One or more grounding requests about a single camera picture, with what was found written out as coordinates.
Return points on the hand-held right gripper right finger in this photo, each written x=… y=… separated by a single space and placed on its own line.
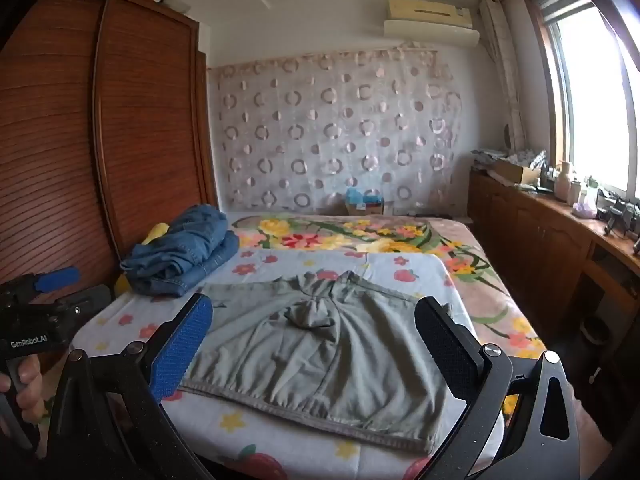
x=445 y=350

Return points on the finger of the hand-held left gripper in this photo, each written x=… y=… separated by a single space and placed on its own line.
x=90 y=302
x=57 y=280

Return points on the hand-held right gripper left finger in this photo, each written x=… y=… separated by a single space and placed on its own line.
x=182 y=345

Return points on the grey-green pants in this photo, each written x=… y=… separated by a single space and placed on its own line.
x=325 y=360

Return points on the person's left hand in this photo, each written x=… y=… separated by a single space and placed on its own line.
x=29 y=382

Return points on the yellow garment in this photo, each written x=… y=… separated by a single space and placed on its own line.
x=155 y=233

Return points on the folded blue jeans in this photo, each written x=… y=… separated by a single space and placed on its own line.
x=190 y=245

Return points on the white fruit-print bed sheet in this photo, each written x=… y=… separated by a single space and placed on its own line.
x=280 y=270

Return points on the long wooden cabinet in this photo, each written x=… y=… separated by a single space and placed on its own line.
x=525 y=230

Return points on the pink floral blanket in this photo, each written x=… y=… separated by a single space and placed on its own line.
x=350 y=235

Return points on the dark trash bin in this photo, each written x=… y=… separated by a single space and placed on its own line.
x=600 y=337

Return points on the small cardboard box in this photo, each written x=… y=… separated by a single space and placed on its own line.
x=370 y=209

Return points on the open cardboard box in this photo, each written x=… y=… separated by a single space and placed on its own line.
x=515 y=172

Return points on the wooden wardrobe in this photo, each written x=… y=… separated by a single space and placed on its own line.
x=150 y=110

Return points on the pale purple bag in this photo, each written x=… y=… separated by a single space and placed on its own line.
x=585 y=209

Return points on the pile of patterned cloth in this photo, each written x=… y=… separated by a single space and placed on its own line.
x=487 y=155

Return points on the white bottle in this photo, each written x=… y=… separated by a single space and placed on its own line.
x=575 y=194

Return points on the sheer circle-pattern curtain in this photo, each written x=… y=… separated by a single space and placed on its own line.
x=325 y=135

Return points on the patterned window curtain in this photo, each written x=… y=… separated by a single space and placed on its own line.
x=505 y=85

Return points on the window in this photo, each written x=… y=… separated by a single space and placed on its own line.
x=590 y=100

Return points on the white box on wardrobe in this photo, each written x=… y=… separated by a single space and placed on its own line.
x=176 y=5

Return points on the wall air conditioner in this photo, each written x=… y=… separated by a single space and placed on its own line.
x=430 y=16

